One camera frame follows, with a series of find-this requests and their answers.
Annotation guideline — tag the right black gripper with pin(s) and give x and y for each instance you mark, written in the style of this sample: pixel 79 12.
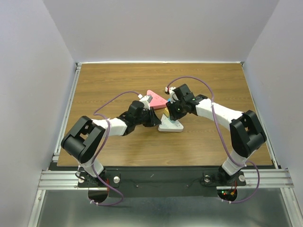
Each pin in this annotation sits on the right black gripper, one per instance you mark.
pixel 173 117

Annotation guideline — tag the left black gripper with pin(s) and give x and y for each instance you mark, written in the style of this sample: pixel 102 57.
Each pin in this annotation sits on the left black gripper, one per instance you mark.
pixel 153 120

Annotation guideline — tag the yellow cube usb charger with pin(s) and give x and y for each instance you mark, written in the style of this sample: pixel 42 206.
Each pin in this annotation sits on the yellow cube usb charger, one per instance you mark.
pixel 166 112

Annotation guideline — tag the white triangular power strip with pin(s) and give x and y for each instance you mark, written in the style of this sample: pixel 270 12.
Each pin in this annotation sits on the white triangular power strip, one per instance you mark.
pixel 168 125

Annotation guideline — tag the pink triangular power strip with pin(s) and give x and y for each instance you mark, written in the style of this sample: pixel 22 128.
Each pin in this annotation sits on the pink triangular power strip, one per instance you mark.
pixel 157 101

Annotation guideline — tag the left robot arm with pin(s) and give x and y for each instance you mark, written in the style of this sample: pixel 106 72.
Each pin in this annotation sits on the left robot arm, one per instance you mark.
pixel 87 137

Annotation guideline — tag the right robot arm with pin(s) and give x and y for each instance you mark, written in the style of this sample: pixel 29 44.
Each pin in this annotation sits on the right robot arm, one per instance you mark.
pixel 246 132

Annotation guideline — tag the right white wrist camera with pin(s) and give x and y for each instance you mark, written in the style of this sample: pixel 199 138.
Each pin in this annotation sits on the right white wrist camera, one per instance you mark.
pixel 172 95

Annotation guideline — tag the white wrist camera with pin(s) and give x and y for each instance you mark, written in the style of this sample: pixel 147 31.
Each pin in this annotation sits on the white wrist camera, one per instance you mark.
pixel 172 95
pixel 145 100

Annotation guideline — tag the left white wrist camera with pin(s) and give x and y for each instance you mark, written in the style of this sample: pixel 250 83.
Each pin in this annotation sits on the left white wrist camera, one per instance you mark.
pixel 145 100

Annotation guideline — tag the aluminium frame rail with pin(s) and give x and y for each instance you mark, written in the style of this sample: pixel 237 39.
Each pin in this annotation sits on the aluminium frame rail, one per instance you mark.
pixel 56 180

